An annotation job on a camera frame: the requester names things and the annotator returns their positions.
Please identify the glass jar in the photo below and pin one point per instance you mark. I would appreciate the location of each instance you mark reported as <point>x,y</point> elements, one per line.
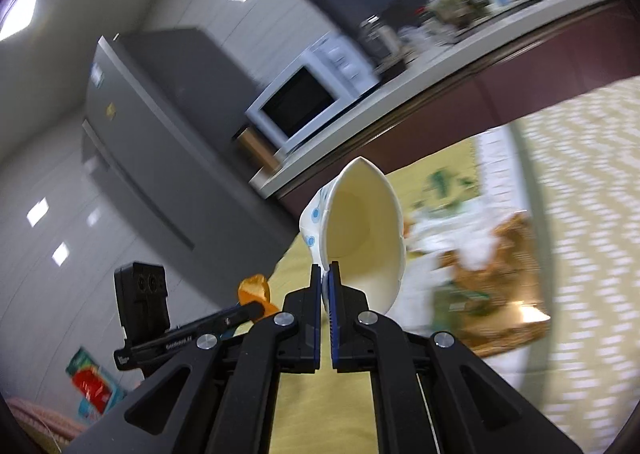
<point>377,39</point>

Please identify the person's left forearm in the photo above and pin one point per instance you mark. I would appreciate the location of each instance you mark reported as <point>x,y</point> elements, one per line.
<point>40,424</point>

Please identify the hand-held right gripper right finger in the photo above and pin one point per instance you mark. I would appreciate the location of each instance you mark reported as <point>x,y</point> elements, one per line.
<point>336,329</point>

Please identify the dark red kitchen cabinet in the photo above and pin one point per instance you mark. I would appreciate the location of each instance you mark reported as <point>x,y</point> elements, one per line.
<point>450,99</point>

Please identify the yellow patterned tablecloth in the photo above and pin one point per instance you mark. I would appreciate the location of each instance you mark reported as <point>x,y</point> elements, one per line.
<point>590,234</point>

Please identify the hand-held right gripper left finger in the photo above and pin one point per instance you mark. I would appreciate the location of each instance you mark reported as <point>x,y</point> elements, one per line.
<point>313,329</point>

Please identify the dark wooden tray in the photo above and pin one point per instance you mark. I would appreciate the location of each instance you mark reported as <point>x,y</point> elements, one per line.
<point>390,68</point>

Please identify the teal packet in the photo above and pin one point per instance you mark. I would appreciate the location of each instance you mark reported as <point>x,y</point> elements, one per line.
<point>107,401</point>

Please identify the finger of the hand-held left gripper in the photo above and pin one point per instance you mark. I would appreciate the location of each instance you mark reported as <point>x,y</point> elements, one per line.
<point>240,316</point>

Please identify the brown snack bag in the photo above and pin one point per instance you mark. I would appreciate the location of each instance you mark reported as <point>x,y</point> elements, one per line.
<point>500,284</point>

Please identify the white crumpled plastic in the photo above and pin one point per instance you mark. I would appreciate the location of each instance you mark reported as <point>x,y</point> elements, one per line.
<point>450,239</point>

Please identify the copper tumbler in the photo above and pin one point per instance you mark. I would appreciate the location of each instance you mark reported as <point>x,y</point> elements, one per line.
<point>255,146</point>

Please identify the green packet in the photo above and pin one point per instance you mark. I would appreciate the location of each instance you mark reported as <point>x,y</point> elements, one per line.
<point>82,358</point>

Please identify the white kitchen countertop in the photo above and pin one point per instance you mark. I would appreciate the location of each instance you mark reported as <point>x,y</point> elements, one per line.
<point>450,53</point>

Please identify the orange snack wrapper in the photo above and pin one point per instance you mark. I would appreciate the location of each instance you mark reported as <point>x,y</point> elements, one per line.
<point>252,289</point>

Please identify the white paper cup blue dots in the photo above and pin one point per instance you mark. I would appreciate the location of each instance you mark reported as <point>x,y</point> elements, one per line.
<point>360,234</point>

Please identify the grey refrigerator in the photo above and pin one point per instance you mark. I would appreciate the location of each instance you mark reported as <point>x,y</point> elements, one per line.
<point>150,134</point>

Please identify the white microwave oven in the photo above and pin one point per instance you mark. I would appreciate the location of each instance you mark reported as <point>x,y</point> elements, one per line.
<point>300,99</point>

